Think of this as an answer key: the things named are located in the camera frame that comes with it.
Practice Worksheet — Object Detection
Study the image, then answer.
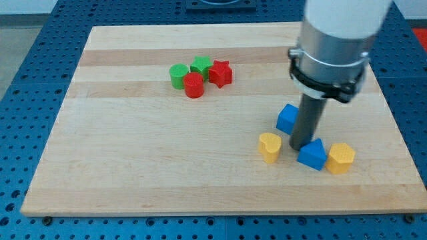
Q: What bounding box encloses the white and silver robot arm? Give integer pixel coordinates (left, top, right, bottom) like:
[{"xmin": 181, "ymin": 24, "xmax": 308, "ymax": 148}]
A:
[{"xmin": 288, "ymin": 0, "xmax": 392, "ymax": 103}]

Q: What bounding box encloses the blue cube block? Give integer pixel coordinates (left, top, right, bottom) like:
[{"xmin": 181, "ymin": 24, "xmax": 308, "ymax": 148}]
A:
[{"xmin": 276, "ymin": 104, "xmax": 298, "ymax": 135}]

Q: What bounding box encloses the red cylinder block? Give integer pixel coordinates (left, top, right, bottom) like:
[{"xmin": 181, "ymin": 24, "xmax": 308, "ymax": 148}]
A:
[{"xmin": 183, "ymin": 72, "xmax": 204, "ymax": 99}]

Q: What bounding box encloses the red star block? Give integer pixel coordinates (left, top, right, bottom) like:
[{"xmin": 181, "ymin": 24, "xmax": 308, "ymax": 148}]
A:
[{"xmin": 208, "ymin": 60, "xmax": 233, "ymax": 88}]

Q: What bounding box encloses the green star block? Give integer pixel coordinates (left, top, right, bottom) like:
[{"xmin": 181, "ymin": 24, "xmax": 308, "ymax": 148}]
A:
[{"xmin": 190, "ymin": 56, "xmax": 213, "ymax": 81}]

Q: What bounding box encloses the light wooden board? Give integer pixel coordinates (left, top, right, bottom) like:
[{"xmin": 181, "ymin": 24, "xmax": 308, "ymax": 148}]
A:
[{"xmin": 21, "ymin": 22, "xmax": 426, "ymax": 217}]

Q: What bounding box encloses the green cylinder block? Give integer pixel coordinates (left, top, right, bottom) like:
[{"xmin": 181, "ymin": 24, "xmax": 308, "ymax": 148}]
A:
[{"xmin": 169, "ymin": 63, "xmax": 189, "ymax": 89}]

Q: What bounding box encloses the yellow heart block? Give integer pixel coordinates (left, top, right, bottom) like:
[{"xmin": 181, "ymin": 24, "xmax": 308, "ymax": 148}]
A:
[{"xmin": 258, "ymin": 133, "xmax": 282, "ymax": 164}]

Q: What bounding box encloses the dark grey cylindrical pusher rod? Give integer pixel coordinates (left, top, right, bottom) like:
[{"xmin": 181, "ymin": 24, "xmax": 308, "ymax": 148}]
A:
[{"xmin": 289, "ymin": 94, "xmax": 327, "ymax": 151}]

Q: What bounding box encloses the blue triangle block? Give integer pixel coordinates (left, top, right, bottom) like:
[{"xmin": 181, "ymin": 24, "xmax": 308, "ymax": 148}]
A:
[{"xmin": 297, "ymin": 138, "xmax": 327, "ymax": 171}]

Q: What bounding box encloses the yellow hexagon block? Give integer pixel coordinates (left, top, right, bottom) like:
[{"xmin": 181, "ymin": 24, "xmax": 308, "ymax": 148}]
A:
[{"xmin": 325, "ymin": 143, "xmax": 356, "ymax": 174}]

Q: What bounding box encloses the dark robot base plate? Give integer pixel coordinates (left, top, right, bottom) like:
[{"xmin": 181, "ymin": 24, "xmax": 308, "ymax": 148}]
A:
[{"xmin": 185, "ymin": 0, "xmax": 258, "ymax": 12}]

